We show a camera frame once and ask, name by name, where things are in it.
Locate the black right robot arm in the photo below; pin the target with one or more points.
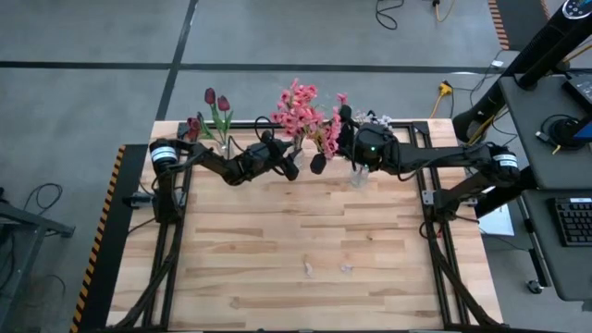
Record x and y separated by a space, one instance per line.
453 159

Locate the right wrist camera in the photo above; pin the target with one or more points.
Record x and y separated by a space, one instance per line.
374 138

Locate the tall slender glass vase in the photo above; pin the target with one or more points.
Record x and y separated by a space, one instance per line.
298 155

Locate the diamond-pattern glass vase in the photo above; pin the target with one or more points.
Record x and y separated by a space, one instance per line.
225 148

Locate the black desk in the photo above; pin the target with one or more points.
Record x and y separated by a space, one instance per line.
569 277

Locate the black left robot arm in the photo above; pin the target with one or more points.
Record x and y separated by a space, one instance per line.
208 162

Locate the small fallen petal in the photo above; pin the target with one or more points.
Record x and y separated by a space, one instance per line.
346 267
307 268

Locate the ribbed glass bottle vase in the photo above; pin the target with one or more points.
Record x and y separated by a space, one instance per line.
359 176

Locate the white paper sheet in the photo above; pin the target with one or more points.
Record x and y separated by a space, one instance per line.
497 222

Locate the red tulip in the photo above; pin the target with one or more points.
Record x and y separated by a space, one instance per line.
210 95
223 102
193 123
191 134

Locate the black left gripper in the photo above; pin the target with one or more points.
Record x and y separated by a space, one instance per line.
259 159

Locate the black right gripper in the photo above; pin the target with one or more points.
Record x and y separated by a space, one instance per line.
370 157

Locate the black tower fan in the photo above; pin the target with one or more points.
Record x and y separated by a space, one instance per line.
541 51

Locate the black yellow hazard tape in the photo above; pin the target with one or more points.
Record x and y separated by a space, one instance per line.
99 231

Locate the grey metal cart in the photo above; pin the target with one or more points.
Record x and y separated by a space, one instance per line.
28 231

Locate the black aluminium table frame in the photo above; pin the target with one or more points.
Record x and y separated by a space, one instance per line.
259 124

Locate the black mat orange striped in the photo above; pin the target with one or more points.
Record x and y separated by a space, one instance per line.
522 23

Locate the black keyboard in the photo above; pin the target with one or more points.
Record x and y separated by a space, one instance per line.
573 222

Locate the pink flower bunch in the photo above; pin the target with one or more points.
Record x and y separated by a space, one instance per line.
330 134
303 92
287 118

